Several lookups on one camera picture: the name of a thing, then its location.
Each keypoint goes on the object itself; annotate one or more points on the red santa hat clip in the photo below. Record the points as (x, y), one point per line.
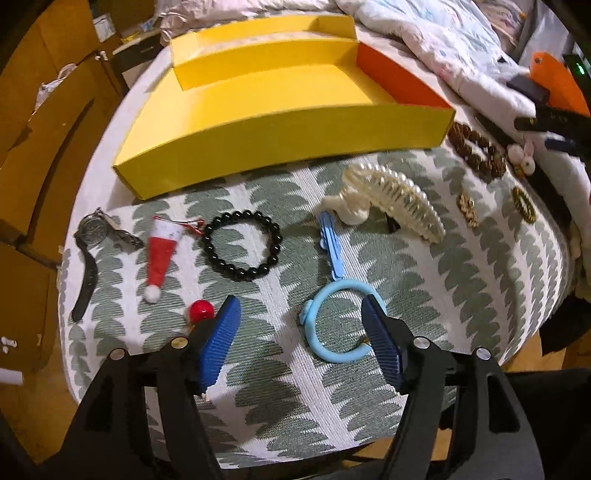
(161, 245)

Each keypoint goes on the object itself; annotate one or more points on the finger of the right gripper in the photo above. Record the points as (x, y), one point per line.
(578, 147)
(568, 124)

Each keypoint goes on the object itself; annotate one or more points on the yellow cardboard box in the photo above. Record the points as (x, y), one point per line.
(275, 90)

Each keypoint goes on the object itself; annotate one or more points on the light blue hair clip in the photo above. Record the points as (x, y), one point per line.
(329, 242)

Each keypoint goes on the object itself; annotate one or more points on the grey strap wrist watch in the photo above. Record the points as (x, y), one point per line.
(93, 229)

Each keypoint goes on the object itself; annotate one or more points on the leaf pattern bed sheet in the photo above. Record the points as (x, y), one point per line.
(493, 286)

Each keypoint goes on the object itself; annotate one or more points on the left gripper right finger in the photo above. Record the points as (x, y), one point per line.
(491, 435)

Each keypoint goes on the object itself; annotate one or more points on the cream bow hair clip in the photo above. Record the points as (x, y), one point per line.
(351, 207)

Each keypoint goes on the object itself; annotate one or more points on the pearl hair claw clip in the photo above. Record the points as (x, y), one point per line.
(397, 196)

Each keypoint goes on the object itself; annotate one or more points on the gold chain earrings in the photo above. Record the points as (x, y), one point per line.
(467, 207)

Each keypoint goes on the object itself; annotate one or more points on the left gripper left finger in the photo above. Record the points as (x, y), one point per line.
(138, 418)

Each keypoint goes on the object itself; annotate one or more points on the wooden wardrobe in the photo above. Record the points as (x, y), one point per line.
(44, 155)

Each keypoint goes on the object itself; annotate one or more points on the white plastic bag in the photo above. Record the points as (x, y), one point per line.
(46, 89)

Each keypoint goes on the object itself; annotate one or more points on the black bobby pin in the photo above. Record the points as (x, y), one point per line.
(392, 224)

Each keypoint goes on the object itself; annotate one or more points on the floral white duvet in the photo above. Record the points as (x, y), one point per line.
(455, 40)

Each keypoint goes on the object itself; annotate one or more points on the pink white blanket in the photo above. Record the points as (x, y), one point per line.
(178, 17)

